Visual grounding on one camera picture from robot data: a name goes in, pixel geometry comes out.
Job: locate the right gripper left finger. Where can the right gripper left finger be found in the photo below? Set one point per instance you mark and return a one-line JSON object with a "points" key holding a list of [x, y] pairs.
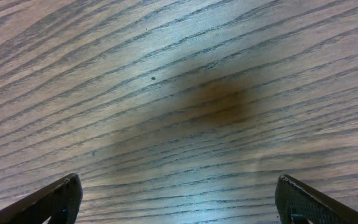
{"points": [[58, 202]]}

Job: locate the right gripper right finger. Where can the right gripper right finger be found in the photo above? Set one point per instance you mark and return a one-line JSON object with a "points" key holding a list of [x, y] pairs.
{"points": [[297, 202]]}

